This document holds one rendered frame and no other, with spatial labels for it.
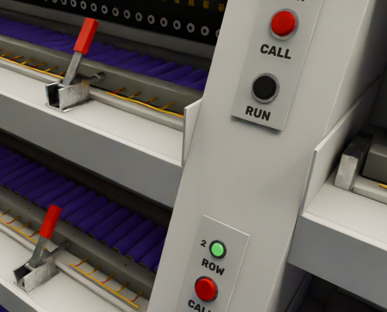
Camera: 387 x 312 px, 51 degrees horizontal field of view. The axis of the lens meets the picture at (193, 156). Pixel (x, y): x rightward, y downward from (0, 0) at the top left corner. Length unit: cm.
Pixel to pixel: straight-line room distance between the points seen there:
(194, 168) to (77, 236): 23
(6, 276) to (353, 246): 37
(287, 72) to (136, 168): 15
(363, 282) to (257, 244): 7
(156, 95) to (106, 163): 9
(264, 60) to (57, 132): 22
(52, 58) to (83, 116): 13
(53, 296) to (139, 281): 9
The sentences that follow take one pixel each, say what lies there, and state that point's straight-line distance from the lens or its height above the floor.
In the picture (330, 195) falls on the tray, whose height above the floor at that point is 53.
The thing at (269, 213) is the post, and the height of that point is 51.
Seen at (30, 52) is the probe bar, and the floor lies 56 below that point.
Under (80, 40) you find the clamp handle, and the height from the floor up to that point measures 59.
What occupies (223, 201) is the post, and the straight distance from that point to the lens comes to 30.
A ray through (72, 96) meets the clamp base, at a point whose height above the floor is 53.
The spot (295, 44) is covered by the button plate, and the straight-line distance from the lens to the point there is 28.
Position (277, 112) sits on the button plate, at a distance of 28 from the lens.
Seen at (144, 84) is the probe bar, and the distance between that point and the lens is 42.
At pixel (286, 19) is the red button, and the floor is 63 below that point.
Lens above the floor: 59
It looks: 12 degrees down
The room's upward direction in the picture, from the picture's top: 15 degrees clockwise
